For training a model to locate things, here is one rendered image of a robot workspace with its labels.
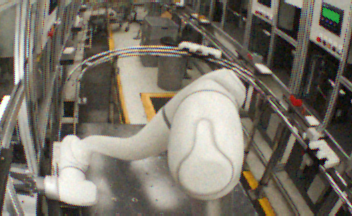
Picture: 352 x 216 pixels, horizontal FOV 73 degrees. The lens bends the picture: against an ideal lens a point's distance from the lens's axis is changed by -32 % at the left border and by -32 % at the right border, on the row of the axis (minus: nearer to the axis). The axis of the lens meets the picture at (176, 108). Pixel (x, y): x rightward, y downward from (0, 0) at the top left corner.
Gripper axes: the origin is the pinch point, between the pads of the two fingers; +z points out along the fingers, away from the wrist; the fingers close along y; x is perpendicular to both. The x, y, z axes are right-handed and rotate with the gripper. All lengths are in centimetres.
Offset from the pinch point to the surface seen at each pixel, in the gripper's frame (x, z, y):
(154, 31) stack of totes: -352, -135, -36
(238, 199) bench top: -22, -115, -26
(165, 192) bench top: -35, -79, -29
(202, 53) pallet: -182, -141, -7
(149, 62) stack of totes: -352, -139, -85
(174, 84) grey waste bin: -277, -156, -82
